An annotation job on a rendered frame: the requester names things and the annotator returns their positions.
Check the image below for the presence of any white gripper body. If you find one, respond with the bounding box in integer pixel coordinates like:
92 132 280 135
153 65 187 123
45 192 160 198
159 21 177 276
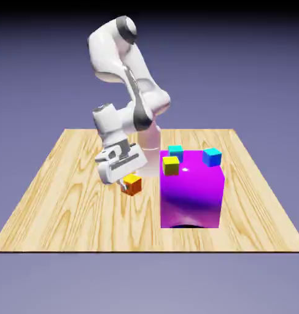
98 144 149 185

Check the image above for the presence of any small orange cube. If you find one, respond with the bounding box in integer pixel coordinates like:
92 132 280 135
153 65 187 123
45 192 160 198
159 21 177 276
121 174 142 197

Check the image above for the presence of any small yellow cube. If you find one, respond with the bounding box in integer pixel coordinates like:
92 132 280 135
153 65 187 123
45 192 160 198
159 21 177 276
161 156 181 177

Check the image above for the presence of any small cyan cube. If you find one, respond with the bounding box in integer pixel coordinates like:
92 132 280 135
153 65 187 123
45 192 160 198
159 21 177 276
168 144 184 163

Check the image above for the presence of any small blue cube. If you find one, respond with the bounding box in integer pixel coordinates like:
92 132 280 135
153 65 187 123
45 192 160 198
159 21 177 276
202 147 223 167

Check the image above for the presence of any large magenta box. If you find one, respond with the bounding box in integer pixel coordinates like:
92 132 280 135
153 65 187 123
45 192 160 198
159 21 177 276
159 149 225 229

